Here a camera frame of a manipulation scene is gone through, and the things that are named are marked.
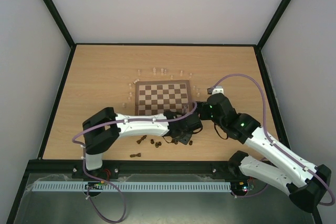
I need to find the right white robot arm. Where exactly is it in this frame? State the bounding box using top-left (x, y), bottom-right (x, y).
top-left (196, 93), bottom-right (331, 213)

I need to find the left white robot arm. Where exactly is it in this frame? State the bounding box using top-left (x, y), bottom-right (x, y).
top-left (82, 107), bottom-right (203, 170)

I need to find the wooden chess board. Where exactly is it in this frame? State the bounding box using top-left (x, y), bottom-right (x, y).
top-left (134, 80), bottom-right (193, 116)

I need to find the lying dark queen piece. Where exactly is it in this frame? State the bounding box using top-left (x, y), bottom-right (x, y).
top-left (136, 135), bottom-right (147, 144)

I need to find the lying dark king piece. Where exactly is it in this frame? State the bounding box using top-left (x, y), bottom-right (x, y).
top-left (130, 153), bottom-right (141, 158)

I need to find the white slotted cable duct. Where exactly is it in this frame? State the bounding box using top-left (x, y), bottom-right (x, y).
top-left (31, 181), bottom-right (231, 193)

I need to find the black metal frame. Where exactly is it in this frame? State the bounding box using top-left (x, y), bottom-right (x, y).
top-left (1, 0), bottom-right (335, 223)

